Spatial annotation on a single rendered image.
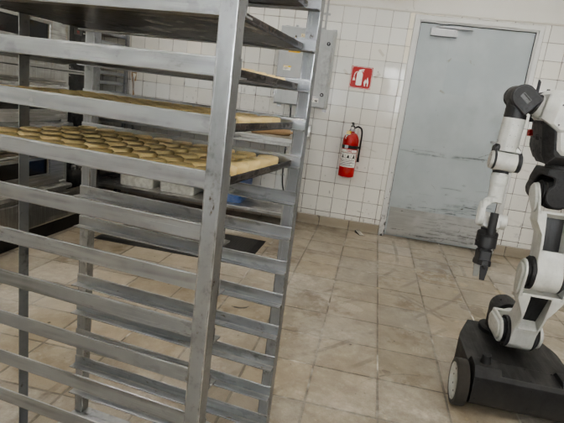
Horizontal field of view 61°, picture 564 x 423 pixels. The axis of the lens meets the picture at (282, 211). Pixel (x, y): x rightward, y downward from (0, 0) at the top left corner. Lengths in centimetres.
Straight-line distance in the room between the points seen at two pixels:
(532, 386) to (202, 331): 172
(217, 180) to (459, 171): 424
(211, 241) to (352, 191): 410
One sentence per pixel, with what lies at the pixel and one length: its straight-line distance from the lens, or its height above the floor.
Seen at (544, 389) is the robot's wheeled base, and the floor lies 18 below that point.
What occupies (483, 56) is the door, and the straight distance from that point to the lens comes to 491.
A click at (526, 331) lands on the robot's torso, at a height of 33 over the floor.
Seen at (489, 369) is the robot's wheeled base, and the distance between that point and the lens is 230.
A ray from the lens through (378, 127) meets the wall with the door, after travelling 478.
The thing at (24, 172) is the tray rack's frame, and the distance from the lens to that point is 134.
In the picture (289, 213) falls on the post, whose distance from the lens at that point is 121.
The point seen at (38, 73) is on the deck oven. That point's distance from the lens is 364.
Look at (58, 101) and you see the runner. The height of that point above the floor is 114.
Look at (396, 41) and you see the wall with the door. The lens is 482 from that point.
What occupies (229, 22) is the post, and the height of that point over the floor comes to 129.
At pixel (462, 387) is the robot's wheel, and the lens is 227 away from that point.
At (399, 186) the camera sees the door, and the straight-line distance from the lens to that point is 486.
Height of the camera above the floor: 119
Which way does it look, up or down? 13 degrees down
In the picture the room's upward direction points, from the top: 7 degrees clockwise
